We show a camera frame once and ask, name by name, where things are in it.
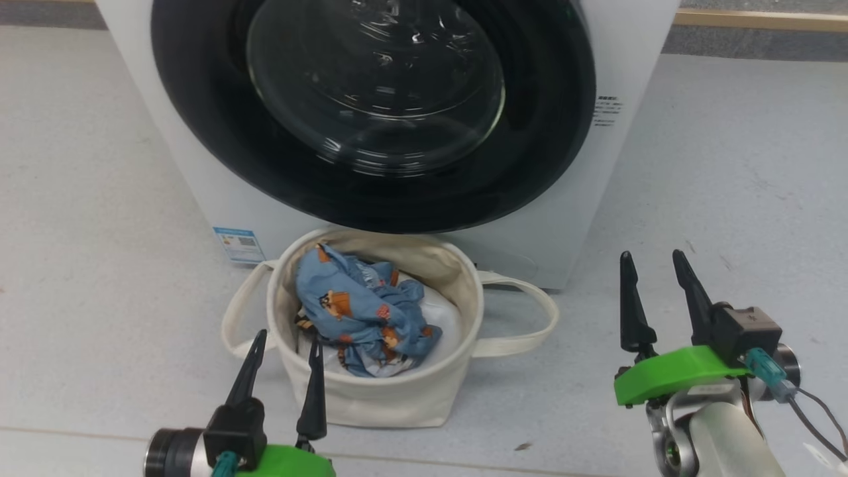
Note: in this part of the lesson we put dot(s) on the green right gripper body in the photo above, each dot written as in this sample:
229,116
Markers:
676,374

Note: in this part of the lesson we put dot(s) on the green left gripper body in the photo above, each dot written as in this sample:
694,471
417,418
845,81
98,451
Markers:
291,462

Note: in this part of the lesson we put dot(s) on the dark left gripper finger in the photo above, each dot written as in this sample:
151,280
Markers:
314,404
248,374

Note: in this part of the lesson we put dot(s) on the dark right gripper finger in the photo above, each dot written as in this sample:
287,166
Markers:
695,298
634,318

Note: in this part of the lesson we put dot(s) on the blue garment with orange prints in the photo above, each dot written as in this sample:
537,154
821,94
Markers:
358,305

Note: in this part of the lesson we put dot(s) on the round black glass washer door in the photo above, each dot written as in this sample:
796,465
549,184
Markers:
371,99

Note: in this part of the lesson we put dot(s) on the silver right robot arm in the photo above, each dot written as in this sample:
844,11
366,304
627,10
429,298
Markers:
722,437

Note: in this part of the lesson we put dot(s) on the cream canvas laundry basket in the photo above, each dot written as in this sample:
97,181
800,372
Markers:
384,397

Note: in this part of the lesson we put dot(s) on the white cloth basket filling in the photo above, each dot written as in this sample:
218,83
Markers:
444,318

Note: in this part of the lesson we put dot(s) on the white front-load washing machine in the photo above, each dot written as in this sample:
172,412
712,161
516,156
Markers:
616,59

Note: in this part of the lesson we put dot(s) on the blue energy label sticker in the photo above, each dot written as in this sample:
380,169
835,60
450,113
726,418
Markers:
240,245

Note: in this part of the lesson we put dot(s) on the small printed text label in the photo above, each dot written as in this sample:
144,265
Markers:
607,110

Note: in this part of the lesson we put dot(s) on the wooden floor strip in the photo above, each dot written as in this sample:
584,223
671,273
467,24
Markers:
762,20

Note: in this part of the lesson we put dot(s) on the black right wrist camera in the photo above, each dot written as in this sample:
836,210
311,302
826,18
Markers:
745,331

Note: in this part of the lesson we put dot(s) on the teal left camera connector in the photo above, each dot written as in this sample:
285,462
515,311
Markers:
224,466

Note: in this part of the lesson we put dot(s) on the teal camera connector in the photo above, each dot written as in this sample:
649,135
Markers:
765,371
224,466

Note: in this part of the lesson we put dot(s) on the teal right camera connector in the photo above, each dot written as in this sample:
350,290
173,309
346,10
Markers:
765,371

